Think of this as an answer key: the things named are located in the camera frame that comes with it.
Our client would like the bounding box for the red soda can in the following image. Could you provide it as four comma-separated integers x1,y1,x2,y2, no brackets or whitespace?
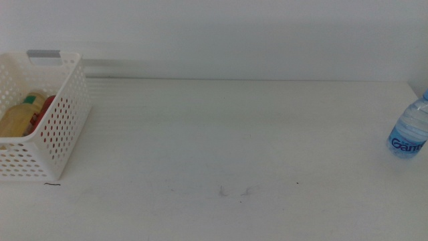
29,94,58,135

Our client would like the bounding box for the clear water bottle blue label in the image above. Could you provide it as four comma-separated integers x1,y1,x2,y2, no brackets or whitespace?
386,88,428,159

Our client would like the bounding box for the yellow tea bottle white cap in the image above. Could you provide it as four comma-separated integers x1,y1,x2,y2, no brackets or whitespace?
0,91,48,139

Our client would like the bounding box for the white perforated plastic basket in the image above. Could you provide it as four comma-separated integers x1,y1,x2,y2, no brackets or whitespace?
0,50,92,182

